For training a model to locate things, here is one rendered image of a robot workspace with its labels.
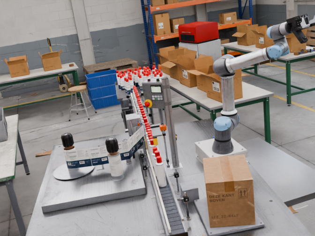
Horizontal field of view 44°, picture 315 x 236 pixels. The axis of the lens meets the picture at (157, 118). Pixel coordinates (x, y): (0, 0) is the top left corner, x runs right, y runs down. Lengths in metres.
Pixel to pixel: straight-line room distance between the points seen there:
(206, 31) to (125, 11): 2.84
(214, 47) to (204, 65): 3.30
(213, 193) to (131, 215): 0.58
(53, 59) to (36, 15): 2.26
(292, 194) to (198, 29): 5.94
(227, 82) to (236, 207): 0.96
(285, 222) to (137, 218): 0.82
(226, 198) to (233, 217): 0.12
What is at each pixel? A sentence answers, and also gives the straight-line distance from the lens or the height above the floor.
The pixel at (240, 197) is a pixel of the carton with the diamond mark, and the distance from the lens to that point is 2.08.
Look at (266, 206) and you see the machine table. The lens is 2.36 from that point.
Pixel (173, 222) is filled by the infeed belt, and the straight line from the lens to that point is 2.19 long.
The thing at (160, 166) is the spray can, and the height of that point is 1.03.
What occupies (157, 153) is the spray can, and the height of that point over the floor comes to 1.07.
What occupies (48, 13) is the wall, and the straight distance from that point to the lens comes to 10.04.
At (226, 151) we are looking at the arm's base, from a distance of 2.74.
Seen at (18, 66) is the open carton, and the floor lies 0.97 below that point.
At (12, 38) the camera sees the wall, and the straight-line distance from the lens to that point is 10.06.
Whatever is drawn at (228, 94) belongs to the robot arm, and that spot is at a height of 1.32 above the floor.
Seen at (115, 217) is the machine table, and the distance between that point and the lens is 2.42.
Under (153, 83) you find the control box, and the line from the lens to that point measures 2.68.
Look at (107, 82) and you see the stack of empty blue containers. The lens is 7.47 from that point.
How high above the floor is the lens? 2.10
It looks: 19 degrees down
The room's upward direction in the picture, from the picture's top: 8 degrees counter-clockwise
